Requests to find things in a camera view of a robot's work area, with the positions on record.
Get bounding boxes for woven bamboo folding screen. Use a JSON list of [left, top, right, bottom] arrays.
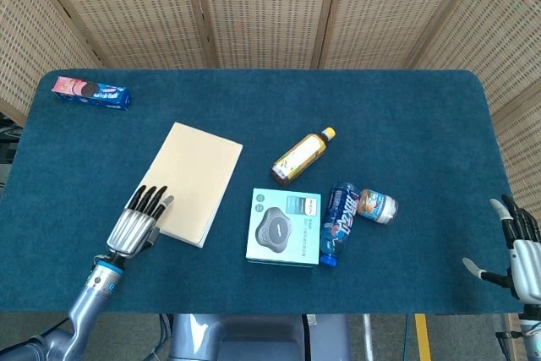
[[0, 0, 541, 227]]

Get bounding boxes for small jar white lid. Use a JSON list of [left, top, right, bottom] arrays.
[[357, 189, 399, 226]]

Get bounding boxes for black floor cables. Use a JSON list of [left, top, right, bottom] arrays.
[[143, 313, 174, 361]]

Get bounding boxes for teal speaker product box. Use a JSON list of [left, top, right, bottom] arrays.
[[245, 187, 322, 268]]

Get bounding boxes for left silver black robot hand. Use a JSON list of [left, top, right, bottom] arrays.
[[105, 185, 175, 260]]

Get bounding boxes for yellow floor tape strip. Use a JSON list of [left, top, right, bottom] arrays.
[[414, 313, 433, 361]]

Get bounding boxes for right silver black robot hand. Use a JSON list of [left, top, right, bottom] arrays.
[[462, 194, 541, 304]]

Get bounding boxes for white table leg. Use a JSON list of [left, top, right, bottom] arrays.
[[362, 313, 375, 361]]

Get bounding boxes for dark blue table cloth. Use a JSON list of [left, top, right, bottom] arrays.
[[0, 68, 522, 315]]

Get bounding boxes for yellow cap tea bottle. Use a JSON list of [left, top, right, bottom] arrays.
[[270, 126, 337, 187]]

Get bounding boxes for beige notebook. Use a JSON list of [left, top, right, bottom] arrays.
[[139, 122, 244, 249]]

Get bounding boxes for blue pink cookie box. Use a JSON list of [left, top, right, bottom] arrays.
[[52, 76, 132, 112]]

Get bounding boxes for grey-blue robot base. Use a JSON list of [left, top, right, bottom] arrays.
[[168, 313, 352, 361]]

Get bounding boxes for blue cap sports drink bottle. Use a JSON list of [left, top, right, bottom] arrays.
[[319, 182, 362, 268]]

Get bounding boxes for dark equipment beside table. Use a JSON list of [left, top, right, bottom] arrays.
[[0, 113, 22, 193]]

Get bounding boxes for blue floor cable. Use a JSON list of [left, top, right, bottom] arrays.
[[403, 314, 413, 361]]

